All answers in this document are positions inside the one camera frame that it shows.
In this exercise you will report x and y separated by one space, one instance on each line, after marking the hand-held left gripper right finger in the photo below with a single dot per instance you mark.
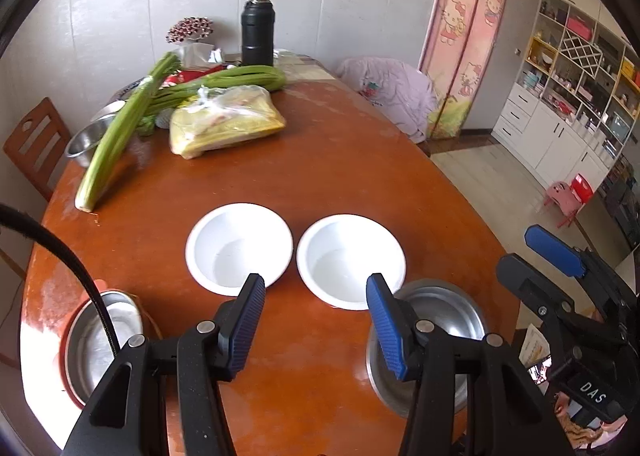
390 331

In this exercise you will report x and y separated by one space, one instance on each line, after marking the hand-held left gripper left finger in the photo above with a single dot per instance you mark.
245 331

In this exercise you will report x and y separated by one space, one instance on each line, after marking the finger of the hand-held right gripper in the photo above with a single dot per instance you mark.
552 248
525 281

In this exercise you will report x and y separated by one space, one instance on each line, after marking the stainless steel bowl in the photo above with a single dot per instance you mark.
450 311

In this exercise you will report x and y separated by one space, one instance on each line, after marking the small red paper bowl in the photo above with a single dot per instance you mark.
350 261

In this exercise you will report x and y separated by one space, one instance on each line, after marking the large red paper bowl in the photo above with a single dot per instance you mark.
239 248

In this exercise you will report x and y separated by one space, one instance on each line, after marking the orange bear-shaped plate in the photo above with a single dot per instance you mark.
100 285

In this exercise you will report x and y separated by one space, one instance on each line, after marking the round metal pan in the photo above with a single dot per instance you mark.
90 351

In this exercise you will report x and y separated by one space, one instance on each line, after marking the mobile phone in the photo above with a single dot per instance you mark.
541 368

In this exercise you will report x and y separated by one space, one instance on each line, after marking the red stool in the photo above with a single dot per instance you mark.
580 188

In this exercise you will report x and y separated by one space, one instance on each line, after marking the white shelf cabinet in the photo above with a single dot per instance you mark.
565 126

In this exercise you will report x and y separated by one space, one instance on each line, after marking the clear plastic bag of food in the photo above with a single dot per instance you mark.
225 121

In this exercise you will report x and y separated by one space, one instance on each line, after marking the white foam net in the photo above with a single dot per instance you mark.
163 120

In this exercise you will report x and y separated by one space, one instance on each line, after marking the purple jacket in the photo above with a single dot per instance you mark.
390 91

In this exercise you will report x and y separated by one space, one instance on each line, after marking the pink cartoon cat curtain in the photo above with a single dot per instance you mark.
465 36

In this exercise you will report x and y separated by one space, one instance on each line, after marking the celery bunch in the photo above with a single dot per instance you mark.
120 136

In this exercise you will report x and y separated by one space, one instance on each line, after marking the steel basin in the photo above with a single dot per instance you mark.
87 141

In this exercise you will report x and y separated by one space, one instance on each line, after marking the bundle of long green beans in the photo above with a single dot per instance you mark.
250 78

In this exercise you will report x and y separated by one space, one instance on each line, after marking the brown wooden chair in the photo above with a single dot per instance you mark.
37 146

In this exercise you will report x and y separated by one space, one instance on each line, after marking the black thermos bottle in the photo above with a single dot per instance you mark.
257 31

